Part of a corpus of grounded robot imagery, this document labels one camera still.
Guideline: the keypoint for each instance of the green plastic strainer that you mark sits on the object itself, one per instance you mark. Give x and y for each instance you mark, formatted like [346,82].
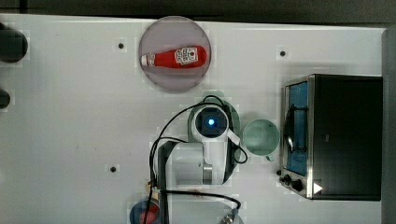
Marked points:
[213,97]

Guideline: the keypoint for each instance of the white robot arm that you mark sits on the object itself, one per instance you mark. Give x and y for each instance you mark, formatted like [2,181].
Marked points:
[206,159]

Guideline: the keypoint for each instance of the red ketchup bottle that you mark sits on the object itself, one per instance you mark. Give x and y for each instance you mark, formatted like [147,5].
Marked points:
[184,57]

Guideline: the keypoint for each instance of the green mug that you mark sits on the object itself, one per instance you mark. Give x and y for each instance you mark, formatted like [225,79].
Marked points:
[261,137]

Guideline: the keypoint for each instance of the purple round plate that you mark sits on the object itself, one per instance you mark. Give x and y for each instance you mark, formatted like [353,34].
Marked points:
[169,33]

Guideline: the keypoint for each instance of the red strawberry toy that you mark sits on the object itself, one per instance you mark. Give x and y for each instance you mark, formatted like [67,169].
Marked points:
[150,216]

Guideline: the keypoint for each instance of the blue bowl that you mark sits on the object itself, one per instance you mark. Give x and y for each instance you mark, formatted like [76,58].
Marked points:
[139,207]

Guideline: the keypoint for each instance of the black toaster oven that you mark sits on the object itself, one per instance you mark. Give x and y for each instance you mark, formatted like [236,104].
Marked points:
[331,137]

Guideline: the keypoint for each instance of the dark round pan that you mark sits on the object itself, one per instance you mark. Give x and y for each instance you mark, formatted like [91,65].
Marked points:
[4,99]

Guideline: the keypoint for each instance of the black round pot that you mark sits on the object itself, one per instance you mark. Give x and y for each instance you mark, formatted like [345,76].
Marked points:
[13,44]

